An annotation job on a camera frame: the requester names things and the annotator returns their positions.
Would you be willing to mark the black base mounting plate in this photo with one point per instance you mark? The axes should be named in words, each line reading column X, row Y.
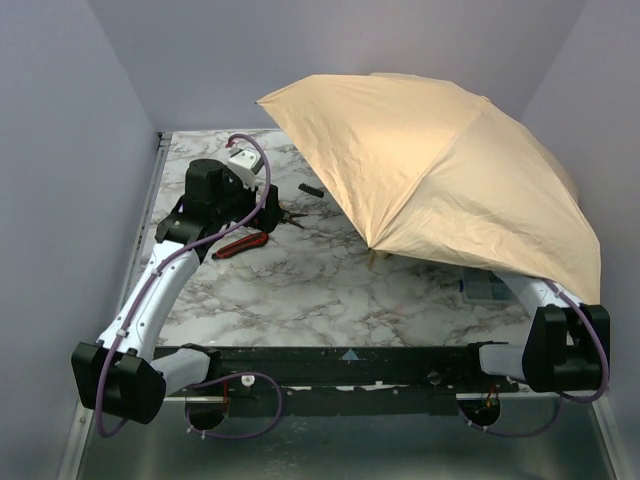
column 345, row 381

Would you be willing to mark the clear plastic screw box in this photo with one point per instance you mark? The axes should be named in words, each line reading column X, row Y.
column 484, row 287

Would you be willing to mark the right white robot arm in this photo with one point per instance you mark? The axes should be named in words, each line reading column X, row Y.
column 568, row 346

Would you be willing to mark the red black utility knife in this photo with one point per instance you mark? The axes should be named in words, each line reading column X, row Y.
column 247, row 243

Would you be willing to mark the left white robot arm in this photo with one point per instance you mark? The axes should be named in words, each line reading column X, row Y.
column 118, row 374

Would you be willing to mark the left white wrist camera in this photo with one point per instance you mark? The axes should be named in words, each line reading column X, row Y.
column 246, row 164

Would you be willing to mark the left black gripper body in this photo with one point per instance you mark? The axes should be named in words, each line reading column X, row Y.
column 272, row 212

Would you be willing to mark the black bit holder strip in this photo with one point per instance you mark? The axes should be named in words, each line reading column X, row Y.
column 313, row 191

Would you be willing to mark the beige umbrella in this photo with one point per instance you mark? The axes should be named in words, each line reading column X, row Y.
column 425, row 169

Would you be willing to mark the yellow handled pliers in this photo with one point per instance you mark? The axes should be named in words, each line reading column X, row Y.
column 292, row 219

